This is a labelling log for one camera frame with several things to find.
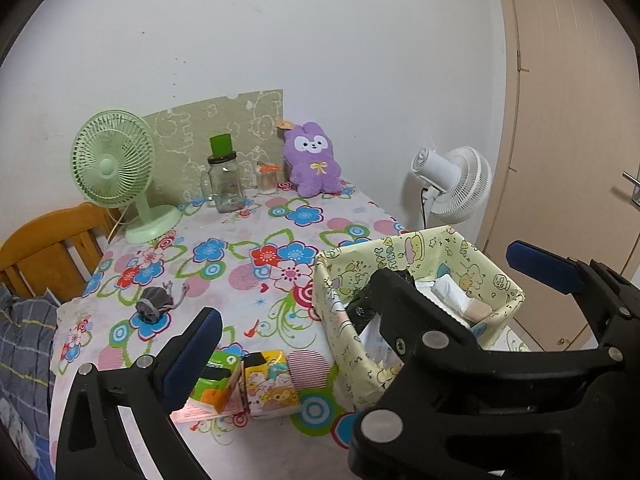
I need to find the white standing fan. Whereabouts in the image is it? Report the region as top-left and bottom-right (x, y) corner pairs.
(411, 146), (493, 223)

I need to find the beige door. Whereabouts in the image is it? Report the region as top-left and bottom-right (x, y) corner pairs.
(492, 0), (640, 353)

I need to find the pink booklet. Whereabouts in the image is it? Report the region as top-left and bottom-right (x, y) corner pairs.
(172, 392), (246, 423)

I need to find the small jar with orange lid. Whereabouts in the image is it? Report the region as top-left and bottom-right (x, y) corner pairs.
(256, 161), (278, 196)

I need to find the yellow printed storage box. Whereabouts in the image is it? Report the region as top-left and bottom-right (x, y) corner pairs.
(312, 226), (526, 411)

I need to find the glass jar with green lid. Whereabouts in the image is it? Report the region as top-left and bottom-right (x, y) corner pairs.
(200, 133), (246, 215)

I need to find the cream fan power cord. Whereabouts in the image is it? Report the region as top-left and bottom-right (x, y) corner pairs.
(107, 205), (128, 241)

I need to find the orange green tissue pack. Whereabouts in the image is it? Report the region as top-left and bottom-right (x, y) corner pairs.
(187, 350), (246, 413)

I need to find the purple plush rabbit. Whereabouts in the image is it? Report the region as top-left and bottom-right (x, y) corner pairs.
(274, 120), (346, 198)

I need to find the white tissue pack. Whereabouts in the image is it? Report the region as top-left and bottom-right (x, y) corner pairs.
(432, 275), (493, 322)

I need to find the floral tablecloth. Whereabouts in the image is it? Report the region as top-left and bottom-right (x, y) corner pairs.
(50, 180), (531, 480)

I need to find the grey plaid blanket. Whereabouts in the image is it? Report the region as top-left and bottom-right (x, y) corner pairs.
(0, 285), (61, 466)

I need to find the green desk fan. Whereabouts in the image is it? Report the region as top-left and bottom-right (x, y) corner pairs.
(70, 108), (183, 245)

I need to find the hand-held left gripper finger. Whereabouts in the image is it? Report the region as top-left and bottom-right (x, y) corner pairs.
(56, 306), (223, 480)

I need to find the cartoon printed tissue pack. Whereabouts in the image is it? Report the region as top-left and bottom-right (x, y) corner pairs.
(241, 350), (301, 418)

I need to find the metal door handle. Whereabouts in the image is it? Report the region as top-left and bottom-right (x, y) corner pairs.
(622, 170), (640, 206)

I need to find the green patterned board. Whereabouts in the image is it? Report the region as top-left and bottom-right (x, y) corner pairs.
(142, 89), (285, 206)

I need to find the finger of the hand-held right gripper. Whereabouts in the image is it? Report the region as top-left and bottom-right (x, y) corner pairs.
(349, 269), (501, 467)
(505, 241), (640, 367)

